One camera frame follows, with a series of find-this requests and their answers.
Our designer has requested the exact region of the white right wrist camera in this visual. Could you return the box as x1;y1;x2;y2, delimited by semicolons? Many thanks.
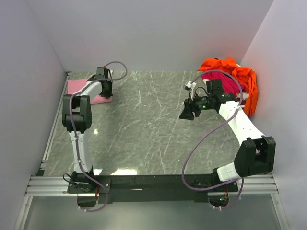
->
184;81;197;101

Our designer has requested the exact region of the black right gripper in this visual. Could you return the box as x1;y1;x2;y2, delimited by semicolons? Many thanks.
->
179;92;214;121

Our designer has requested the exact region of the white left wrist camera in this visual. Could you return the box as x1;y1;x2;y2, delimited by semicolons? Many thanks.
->
104;65;113;78

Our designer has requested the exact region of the light pink t shirt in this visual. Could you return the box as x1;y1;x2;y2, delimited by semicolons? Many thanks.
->
67;79;112;105

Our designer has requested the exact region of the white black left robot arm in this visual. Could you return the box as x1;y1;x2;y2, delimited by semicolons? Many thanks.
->
62;65;113;193

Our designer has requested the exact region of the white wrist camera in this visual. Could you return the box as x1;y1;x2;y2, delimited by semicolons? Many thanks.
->
104;65;113;78
184;81;197;101

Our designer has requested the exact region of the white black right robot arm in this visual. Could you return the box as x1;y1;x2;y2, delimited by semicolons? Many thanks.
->
179;79;276;191

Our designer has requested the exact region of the orange t shirt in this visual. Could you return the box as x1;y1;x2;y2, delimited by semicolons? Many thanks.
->
198;58;258;116

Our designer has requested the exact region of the cream white t shirt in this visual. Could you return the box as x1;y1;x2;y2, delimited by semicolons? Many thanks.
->
236;92;249;101

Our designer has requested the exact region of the dark red t shirt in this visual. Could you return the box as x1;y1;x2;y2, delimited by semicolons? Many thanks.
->
237;98;246;107

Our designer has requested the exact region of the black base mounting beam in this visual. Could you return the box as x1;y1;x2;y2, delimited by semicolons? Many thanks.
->
67;173;238;207

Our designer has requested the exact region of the magenta t shirt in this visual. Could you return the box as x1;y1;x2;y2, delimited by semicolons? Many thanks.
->
201;71;240;95

